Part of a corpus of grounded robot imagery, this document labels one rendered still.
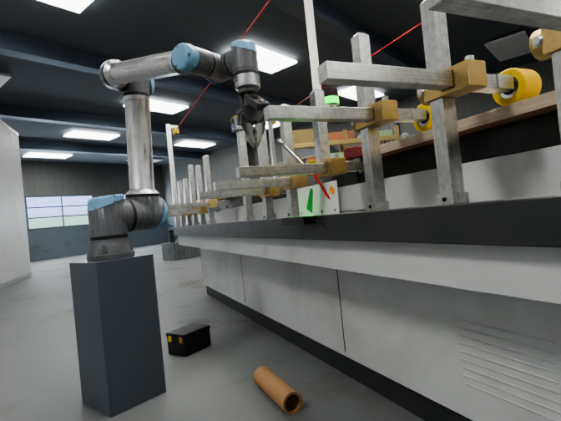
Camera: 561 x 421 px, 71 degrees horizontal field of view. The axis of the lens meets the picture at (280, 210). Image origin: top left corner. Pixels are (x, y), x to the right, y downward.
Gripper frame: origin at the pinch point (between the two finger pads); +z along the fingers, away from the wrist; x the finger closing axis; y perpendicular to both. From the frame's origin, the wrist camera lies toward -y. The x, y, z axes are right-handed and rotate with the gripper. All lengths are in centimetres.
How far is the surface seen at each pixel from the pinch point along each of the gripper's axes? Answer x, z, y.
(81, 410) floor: 65, 96, 57
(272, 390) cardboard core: -2, 91, 12
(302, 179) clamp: -16.3, 13.1, -1.5
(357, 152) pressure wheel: -24.3, 7.9, -25.1
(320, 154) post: -14.3, 7.3, -18.8
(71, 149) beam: 109, -222, 1142
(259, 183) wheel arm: -0.7, 13.3, 2.0
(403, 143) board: -30, 8, -39
